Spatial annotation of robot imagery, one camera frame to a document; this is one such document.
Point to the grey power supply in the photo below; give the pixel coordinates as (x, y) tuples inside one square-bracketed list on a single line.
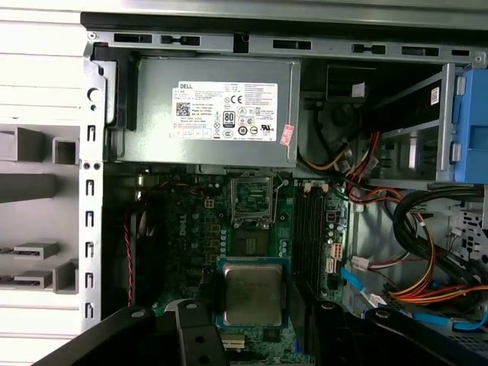
[(152, 114)]

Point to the black RAM slot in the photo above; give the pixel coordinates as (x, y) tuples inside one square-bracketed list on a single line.
[(324, 228), (299, 228), (307, 228), (315, 228)]

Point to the green motherboard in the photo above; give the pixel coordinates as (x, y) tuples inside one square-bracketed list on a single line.
[(282, 236)]

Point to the blue plastic disk carrier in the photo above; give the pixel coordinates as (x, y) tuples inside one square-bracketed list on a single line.
[(476, 114)]

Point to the CPU socket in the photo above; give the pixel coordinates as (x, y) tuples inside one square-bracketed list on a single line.
[(251, 242)]

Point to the black case fan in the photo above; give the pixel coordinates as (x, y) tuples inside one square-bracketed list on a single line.
[(114, 248)]

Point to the grey metal drive cage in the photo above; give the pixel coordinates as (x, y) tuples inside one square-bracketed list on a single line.
[(446, 114)]

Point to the grey parts rack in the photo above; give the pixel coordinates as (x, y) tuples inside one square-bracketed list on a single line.
[(38, 221)]

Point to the metal socket cover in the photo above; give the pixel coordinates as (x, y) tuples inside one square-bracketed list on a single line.
[(233, 198)]

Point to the silver CPU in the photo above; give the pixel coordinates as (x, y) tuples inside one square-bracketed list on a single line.
[(253, 293)]

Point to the black open PC case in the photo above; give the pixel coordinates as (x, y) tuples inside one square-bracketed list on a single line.
[(98, 228)]

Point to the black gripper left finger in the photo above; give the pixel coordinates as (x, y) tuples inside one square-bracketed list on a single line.
[(114, 335)]

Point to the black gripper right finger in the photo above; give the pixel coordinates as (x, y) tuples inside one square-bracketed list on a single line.
[(328, 339)]

